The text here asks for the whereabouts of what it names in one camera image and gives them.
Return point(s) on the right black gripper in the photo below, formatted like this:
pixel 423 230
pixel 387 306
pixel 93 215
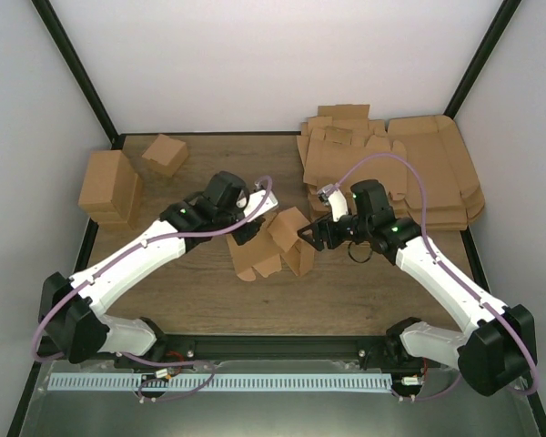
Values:
pixel 319 226

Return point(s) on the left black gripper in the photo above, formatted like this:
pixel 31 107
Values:
pixel 242 237

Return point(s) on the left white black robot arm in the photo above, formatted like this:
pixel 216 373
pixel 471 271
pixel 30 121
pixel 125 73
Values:
pixel 73 310

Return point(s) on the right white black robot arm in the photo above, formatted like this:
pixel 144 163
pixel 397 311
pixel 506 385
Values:
pixel 473 309

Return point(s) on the small folded cardboard box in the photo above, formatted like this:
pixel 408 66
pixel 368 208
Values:
pixel 166 155

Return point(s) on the large folded cardboard box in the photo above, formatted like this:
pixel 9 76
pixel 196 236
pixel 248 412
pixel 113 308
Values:
pixel 111 191

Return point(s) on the stack of flat cardboard blanks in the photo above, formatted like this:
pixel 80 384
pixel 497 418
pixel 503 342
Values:
pixel 342 144

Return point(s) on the large flat cardboard blanks stack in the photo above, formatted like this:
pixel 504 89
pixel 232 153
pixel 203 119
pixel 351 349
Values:
pixel 436 150

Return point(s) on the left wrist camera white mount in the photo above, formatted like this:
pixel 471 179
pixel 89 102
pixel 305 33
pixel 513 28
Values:
pixel 258 202

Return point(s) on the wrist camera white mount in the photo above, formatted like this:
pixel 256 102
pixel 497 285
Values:
pixel 258 202
pixel 332 197

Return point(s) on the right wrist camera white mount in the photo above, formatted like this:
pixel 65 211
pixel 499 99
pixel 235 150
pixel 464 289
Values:
pixel 332 197

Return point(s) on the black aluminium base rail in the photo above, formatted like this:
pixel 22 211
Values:
pixel 273 346

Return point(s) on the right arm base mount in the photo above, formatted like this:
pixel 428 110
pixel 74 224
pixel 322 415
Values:
pixel 379 352

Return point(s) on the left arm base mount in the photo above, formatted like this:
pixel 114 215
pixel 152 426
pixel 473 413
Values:
pixel 171 348

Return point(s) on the light blue slotted cable duct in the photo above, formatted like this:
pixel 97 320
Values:
pixel 325 382

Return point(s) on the left black frame post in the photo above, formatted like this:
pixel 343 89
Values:
pixel 56 30

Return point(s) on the black frame post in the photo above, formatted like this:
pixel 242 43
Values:
pixel 491 38
pixel 56 30

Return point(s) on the right black frame post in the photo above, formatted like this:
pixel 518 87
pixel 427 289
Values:
pixel 491 38

